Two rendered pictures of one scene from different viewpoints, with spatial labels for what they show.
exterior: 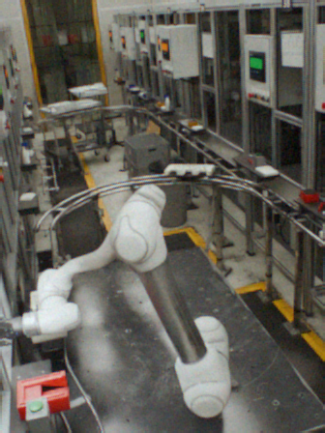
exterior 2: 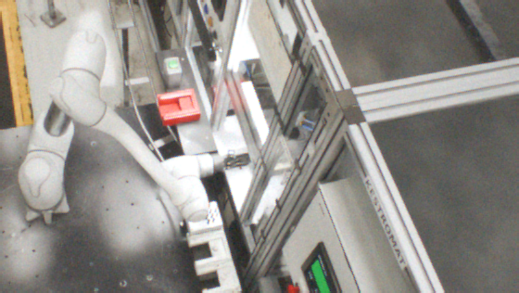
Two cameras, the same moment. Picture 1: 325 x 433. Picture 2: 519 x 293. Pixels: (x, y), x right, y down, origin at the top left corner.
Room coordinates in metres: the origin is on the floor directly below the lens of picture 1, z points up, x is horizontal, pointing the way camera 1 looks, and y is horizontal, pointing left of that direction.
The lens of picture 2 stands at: (2.59, 0.28, 3.13)
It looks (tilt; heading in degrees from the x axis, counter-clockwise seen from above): 58 degrees down; 167
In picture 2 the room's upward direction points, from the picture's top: 12 degrees clockwise
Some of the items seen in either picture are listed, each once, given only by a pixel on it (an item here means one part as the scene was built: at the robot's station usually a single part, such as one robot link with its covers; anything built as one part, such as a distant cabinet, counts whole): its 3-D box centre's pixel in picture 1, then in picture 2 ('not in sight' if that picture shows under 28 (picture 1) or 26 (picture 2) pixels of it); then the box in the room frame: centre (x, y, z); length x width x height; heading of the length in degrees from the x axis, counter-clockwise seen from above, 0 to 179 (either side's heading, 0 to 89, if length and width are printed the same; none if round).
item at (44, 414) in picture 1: (37, 422); (174, 72); (1.07, 0.43, 0.97); 0.08 x 0.08 x 0.12; 13
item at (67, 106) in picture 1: (75, 131); not in sight; (7.13, 1.21, 0.48); 0.88 x 0.56 x 0.96; 121
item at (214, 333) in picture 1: (207, 346); (40, 178); (1.51, -0.10, 0.85); 0.18 x 0.16 x 0.22; 174
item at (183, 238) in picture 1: (180, 252); not in sight; (3.93, -0.08, 0.01); 1.00 x 0.55 x 0.01; 13
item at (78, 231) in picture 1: (72, 184); not in sight; (6.17, 1.21, 0.01); 5.85 x 0.59 x 0.01; 13
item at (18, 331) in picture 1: (12, 329); (222, 161); (1.51, 0.61, 1.01); 0.09 x 0.07 x 0.08; 103
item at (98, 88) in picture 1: (92, 113); not in sight; (8.46, 1.10, 0.48); 0.84 x 0.58 x 0.97; 21
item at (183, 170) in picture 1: (190, 173); not in sight; (3.63, -0.21, 0.84); 0.37 x 0.14 x 0.10; 71
